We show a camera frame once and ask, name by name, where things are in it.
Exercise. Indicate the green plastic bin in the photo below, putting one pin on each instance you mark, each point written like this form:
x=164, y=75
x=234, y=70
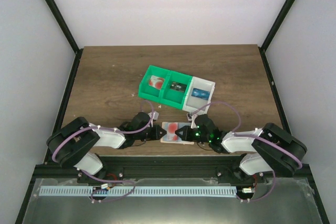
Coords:
x=148, y=92
x=172, y=97

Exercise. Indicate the middle green plastic bin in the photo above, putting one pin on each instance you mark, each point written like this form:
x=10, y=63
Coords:
x=172, y=97

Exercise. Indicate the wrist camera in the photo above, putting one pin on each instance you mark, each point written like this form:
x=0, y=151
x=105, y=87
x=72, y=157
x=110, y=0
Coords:
x=153, y=116
x=191, y=119

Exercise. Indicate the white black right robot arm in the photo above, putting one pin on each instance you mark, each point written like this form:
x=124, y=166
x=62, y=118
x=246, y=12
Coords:
x=266, y=149

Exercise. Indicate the black VIP credit card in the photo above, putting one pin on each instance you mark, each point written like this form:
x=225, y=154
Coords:
x=180, y=87

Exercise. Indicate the light blue slotted cable duct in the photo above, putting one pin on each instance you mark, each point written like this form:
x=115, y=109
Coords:
x=141, y=191

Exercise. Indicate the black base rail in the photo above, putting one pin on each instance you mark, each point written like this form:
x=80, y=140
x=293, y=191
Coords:
x=164, y=167

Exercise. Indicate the metal sheet front plate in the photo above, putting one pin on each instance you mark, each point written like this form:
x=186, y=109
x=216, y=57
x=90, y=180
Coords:
x=281, y=201

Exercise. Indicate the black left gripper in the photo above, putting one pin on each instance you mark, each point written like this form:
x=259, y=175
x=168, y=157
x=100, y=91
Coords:
x=156, y=135

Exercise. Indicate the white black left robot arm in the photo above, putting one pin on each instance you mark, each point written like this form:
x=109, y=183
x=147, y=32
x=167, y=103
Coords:
x=71, y=145

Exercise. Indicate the white plastic bin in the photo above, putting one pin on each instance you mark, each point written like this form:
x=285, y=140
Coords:
x=191, y=104

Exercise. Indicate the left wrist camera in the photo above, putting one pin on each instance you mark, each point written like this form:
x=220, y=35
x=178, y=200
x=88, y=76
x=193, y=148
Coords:
x=153, y=116

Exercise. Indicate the black right frame post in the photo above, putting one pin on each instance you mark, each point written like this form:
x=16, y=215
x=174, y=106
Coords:
x=286, y=7

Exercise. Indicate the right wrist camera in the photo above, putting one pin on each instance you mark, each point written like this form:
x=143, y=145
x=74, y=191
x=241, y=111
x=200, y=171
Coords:
x=191, y=119

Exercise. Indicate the black frame post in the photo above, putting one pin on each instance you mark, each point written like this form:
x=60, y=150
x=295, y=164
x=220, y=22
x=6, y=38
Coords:
x=63, y=25
x=286, y=7

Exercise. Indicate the beige leather card holder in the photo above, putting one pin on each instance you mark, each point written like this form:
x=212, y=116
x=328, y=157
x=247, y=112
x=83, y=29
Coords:
x=181, y=124

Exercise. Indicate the blue VIP credit card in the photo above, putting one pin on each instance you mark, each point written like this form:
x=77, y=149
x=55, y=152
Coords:
x=201, y=94

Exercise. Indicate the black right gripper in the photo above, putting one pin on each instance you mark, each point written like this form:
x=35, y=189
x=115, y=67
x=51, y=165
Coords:
x=187, y=135

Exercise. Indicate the left green plastic bin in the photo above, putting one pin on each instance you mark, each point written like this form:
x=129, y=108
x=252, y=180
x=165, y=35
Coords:
x=148, y=92

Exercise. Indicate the black left frame post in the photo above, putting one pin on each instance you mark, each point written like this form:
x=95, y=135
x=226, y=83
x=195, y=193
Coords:
x=63, y=25

